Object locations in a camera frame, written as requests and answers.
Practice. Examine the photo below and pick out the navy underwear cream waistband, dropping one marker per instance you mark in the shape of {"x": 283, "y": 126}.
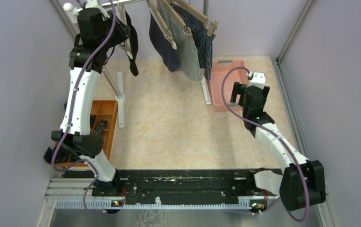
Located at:
{"x": 169, "y": 55}

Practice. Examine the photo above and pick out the navy pinstriped underwear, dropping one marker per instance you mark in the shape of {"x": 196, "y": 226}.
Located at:
{"x": 202, "y": 40}

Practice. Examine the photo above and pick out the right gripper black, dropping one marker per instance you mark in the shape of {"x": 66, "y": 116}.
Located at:
{"x": 238, "y": 89}

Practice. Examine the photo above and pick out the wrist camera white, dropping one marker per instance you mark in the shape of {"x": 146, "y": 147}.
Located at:
{"x": 97, "y": 5}
{"x": 256, "y": 79}

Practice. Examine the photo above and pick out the metal clothes rack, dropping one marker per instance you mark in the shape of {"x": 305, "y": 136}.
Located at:
{"x": 72, "y": 13}

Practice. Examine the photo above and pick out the black underwear white waistband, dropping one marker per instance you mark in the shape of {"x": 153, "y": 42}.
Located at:
{"x": 133, "y": 40}

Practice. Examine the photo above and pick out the orange plastic tray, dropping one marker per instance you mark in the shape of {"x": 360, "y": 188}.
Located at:
{"x": 102, "y": 120}

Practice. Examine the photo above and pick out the pink plastic basket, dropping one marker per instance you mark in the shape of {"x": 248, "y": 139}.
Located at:
{"x": 219, "y": 70}

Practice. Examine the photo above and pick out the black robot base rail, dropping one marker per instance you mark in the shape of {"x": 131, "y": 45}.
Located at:
{"x": 173, "y": 189}

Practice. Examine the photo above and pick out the beige hanger holding navy underwear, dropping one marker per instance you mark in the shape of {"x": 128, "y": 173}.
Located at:
{"x": 161, "y": 24}

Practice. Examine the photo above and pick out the beige hanger holding pinstriped underwear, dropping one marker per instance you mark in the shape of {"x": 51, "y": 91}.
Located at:
{"x": 210, "y": 25}

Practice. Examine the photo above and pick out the beige hanger holding grey underwear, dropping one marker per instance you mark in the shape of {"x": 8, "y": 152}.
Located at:
{"x": 178, "y": 19}

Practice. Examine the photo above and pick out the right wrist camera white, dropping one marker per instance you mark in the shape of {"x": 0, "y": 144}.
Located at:
{"x": 256, "y": 79}

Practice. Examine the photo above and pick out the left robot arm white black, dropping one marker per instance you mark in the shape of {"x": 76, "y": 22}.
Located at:
{"x": 86, "y": 66}

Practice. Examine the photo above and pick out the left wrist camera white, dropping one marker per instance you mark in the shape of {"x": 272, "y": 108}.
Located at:
{"x": 97, "y": 5}

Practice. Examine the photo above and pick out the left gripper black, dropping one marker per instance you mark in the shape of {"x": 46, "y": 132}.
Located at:
{"x": 105, "y": 22}

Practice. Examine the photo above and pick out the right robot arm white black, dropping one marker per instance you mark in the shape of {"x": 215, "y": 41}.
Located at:
{"x": 302, "y": 180}

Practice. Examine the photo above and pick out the grey striped underwear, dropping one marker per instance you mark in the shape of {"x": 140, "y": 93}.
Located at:
{"x": 186, "y": 48}

